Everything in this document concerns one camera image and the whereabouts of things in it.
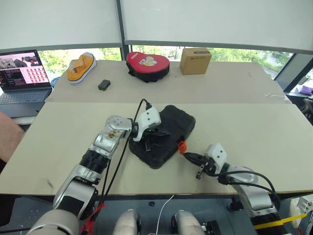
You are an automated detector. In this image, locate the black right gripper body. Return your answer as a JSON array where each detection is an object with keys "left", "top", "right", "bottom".
[{"left": 195, "top": 156, "right": 218, "bottom": 179}]

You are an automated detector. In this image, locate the yellow canvas sneaker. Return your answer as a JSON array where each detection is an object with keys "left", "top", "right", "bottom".
[{"left": 66, "top": 52, "right": 97, "bottom": 86}]

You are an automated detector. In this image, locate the brown cardboard box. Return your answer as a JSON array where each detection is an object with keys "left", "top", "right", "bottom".
[{"left": 179, "top": 47, "right": 212, "bottom": 75}]

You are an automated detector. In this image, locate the small black box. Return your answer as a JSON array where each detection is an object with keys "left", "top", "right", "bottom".
[{"left": 97, "top": 79, "right": 112, "bottom": 92}]

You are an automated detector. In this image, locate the purple object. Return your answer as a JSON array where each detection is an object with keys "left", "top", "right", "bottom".
[{"left": 299, "top": 84, "right": 313, "bottom": 96}]

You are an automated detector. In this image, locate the grey rounded knee cover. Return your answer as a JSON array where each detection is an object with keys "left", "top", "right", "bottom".
[
  {"left": 171, "top": 210, "right": 205, "bottom": 235},
  {"left": 113, "top": 209, "right": 142, "bottom": 235}
]

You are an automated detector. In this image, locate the black plastic tool case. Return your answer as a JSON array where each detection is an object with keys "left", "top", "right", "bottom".
[{"left": 128, "top": 104, "right": 196, "bottom": 169}]

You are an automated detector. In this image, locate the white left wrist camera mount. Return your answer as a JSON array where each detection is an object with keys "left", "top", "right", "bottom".
[{"left": 133, "top": 107, "right": 162, "bottom": 142}]

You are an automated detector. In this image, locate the white cable on floor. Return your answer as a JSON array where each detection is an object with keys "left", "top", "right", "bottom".
[{"left": 156, "top": 194, "right": 176, "bottom": 235}]

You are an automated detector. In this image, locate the black device with white part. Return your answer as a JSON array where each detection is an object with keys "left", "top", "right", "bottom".
[{"left": 201, "top": 220, "right": 221, "bottom": 235}]

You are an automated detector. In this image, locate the white roller blind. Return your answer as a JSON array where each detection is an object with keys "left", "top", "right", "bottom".
[
  {"left": 0, "top": 0, "right": 123, "bottom": 53},
  {"left": 119, "top": 0, "right": 313, "bottom": 52}
]

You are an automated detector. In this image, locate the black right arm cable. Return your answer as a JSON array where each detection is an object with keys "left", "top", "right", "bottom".
[{"left": 217, "top": 170, "right": 282, "bottom": 211}]

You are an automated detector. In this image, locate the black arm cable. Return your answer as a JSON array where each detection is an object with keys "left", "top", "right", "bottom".
[
  {"left": 217, "top": 170, "right": 282, "bottom": 211},
  {"left": 82, "top": 98, "right": 153, "bottom": 235}
]

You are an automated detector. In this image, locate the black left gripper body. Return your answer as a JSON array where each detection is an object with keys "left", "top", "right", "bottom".
[{"left": 141, "top": 126, "right": 158, "bottom": 142}]

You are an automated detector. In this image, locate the black table foot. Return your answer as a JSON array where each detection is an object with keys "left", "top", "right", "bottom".
[{"left": 227, "top": 198, "right": 243, "bottom": 212}]

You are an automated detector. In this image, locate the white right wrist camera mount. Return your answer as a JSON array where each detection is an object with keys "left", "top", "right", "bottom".
[{"left": 204, "top": 143, "right": 228, "bottom": 176}]

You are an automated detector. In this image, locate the white mesh object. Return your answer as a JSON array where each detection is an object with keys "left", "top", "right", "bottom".
[{"left": 290, "top": 197, "right": 309, "bottom": 228}]

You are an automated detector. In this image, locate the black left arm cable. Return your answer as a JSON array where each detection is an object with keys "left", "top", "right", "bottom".
[{"left": 82, "top": 98, "right": 153, "bottom": 235}]

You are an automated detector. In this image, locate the dark angled window frame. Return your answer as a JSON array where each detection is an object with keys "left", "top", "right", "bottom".
[{"left": 273, "top": 52, "right": 313, "bottom": 93}]

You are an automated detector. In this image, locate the open grey laptop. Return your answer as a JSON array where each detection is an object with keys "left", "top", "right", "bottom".
[{"left": 0, "top": 49, "right": 53, "bottom": 118}]

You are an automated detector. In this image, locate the red heart-shaped pad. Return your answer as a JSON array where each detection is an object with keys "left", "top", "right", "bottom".
[{"left": 126, "top": 51, "right": 171, "bottom": 83}]

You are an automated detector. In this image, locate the grey window frame post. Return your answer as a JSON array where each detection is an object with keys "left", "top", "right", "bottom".
[{"left": 114, "top": 0, "right": 130, "bottom": 61}]

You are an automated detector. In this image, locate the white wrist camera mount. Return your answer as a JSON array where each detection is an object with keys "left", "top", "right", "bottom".
[
  {"left": 133, "top": 107, "right": 162, "bottom": 142},
  {"left": 204, "top": 143, "right": 228, "bottom": 176}
]

